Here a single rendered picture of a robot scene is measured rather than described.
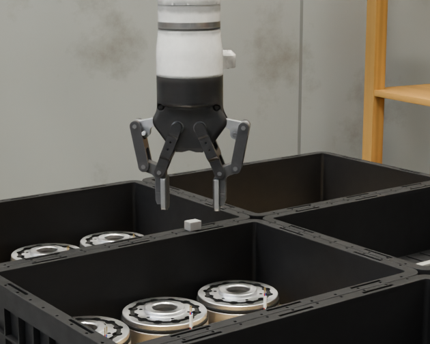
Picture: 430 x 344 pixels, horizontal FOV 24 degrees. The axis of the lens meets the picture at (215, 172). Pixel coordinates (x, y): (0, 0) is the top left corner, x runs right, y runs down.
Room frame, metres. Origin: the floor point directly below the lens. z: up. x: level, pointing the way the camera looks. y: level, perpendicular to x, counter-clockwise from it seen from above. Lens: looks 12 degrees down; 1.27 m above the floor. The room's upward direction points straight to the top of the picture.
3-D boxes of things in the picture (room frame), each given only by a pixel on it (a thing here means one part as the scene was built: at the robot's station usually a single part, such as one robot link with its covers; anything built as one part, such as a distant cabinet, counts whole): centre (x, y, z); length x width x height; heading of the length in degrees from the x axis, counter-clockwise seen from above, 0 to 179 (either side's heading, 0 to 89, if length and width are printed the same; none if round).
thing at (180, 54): (1.13, 0.03, 1.17); 0.11 x 0.09 x 0.06; 173
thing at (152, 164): (1.12, 0.07, 1.02); 0.03 x 0.01 x 0.05; 83
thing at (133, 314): (1.12, 0.06, 0.86); 0.10 x 0.10 x 0.01
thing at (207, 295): (1.19, -0.03, 0.86); 0.10 x 0.10 x 0.01
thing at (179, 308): (1.12, 0.06, 0.86); 0.05 x 0.05 x 0.01
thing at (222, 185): (1.11, -0.02, 1.02); 0.03 x 0.01 x 0.05; 83
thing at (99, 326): (1.05, 0.15, 0.86); 0.05 x 0.05 x 0.01
